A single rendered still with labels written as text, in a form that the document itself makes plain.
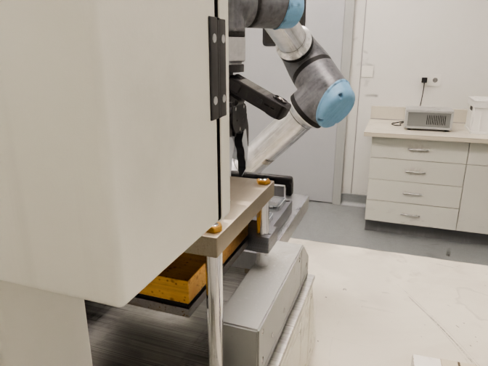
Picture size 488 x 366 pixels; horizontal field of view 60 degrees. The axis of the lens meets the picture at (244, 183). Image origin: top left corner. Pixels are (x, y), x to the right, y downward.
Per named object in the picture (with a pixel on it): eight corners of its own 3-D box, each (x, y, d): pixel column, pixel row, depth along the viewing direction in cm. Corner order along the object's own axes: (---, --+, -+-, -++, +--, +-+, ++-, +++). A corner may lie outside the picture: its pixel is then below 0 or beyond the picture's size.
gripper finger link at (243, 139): (224, 165, 86) (216, 125, 81) (251, 168, 84) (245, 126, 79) (218, 174, 84) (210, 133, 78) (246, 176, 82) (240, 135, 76)
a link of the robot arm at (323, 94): (217, 176, 143) (339, 60, 114) (235, 213, 137) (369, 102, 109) (190, 174, 134) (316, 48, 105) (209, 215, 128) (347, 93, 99)
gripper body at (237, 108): (208, 128, 81) (205, 63, 78) (250, 131, 79) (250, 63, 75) (189, 136, 74) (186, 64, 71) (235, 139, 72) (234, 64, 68)
